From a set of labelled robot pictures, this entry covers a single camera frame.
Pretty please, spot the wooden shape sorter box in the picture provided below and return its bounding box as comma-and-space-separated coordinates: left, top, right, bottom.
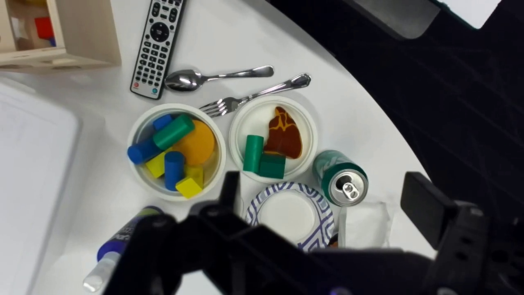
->
0, 0, 122, 71

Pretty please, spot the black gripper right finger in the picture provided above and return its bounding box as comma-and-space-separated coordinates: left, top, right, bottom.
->
399, 171, 456, 251

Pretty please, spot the green cube block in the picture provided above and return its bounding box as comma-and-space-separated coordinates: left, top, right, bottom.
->
256, 153, 286, 181

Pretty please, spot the silver spoon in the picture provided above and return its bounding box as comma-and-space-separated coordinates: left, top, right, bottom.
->
163, 66, 274, 94

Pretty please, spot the white bowl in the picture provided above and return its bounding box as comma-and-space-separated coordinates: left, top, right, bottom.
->
125, 104, 227, 204

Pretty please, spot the brown toy steak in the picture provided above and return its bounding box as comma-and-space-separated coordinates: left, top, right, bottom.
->
263, 105, 304, 161

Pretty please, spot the yellow cube block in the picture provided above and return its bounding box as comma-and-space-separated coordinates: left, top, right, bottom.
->
174, 176, 204, 201
143, 151, 168, 181

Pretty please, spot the small white plate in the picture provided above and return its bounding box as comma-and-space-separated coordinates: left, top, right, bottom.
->
227, 96, 318, 186

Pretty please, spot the green soda can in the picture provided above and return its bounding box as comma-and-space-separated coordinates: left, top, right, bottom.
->
310, 150, 369, 209

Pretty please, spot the black remote control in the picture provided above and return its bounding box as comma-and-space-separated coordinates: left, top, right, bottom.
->
127, 0, 187, 102

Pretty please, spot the orange round block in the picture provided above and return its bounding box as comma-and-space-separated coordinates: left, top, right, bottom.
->
176, 120, 217, 169

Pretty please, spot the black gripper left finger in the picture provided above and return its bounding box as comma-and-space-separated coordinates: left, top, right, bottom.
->
217, 169, 242, 219

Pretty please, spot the blue cylinder block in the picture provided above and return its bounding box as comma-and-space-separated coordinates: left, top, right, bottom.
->
125, 138, 161, 166
163, 151, 186, 192

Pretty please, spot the small blue block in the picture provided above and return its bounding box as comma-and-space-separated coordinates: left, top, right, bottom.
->
150, 114, 174, 133

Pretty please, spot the silver fork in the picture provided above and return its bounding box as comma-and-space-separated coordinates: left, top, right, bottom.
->
197, 73, 312, 120

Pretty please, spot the blue patterned paper plate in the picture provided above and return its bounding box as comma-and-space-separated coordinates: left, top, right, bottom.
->
242, 181, 338, 255

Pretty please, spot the long green cylinder block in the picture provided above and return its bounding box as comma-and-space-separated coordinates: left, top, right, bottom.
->
150, 114, 196, 151

